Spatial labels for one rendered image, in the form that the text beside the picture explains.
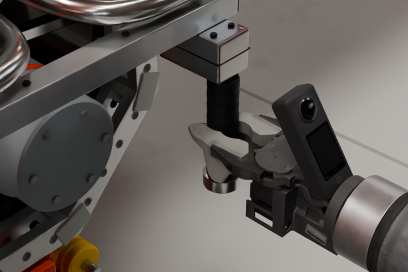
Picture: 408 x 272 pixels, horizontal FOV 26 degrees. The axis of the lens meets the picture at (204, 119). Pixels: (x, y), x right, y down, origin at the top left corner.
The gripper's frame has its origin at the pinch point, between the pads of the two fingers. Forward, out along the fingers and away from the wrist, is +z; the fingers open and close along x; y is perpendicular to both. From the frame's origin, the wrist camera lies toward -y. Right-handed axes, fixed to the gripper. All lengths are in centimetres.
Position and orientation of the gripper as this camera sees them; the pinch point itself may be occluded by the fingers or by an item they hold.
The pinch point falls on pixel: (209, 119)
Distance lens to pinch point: 100.1
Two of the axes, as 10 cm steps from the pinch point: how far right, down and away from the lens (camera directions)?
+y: 0.0, 8.2, 5.7
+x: 6.8, -4.2, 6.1
